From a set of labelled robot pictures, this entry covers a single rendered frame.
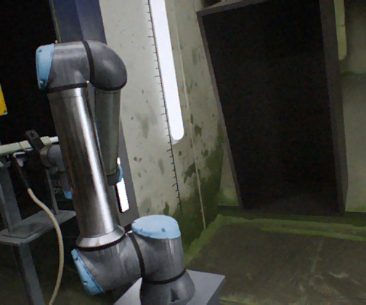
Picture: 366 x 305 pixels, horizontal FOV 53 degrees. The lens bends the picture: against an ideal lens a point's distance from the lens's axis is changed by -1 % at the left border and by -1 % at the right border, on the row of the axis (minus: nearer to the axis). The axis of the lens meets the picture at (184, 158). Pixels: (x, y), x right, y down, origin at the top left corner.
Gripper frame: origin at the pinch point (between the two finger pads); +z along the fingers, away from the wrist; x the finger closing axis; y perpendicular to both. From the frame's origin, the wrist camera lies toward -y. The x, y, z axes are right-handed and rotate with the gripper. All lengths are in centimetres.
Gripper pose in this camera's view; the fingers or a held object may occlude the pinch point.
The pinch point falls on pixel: (18, 152)
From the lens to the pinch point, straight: 176.4
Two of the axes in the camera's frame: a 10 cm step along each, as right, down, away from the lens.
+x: 5.1, -3.0, 8.0
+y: 1.9, 9.5, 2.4
